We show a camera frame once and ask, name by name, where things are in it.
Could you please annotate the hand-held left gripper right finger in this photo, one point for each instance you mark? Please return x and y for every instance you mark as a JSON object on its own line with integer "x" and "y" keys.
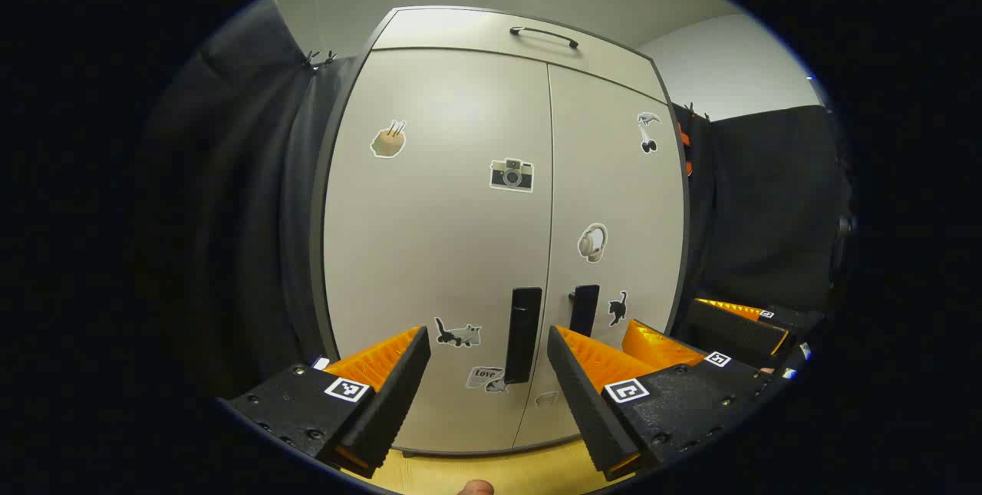
{"x": 579, "y": 395}

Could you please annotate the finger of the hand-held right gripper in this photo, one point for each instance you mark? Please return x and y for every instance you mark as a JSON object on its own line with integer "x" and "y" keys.
{"x": 729, "y": 334}
{"x": 656, "y": 341}

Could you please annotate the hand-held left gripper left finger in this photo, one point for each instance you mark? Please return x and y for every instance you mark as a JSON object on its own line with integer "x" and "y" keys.
{"x": 399, "y": 395}

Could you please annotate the cabinet door with headphone sticker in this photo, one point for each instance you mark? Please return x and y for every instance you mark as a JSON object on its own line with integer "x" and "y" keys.
{"x": 614, "y": 188}

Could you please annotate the cabinet door with camera sticker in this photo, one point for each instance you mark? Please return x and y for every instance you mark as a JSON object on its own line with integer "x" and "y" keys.
{"x": 437, "y": 234}

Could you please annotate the beige double-door shoe cabinet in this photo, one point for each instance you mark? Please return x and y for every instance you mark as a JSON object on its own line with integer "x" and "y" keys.
{"x": 337, "y": 173}

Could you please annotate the beige cabinet drawer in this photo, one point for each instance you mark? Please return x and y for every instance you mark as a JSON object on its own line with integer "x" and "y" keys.
{"x": 460, "y": 28}

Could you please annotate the small blue white box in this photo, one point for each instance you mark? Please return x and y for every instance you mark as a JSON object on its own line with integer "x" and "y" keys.
{"x": 321, "y": 362}

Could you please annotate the black binder clip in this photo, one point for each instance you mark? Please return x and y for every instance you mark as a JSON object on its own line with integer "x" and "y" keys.
{"x": 692, "y": 108}
{"x": 311, "y": 60}
{"x": 330, "y": 57}

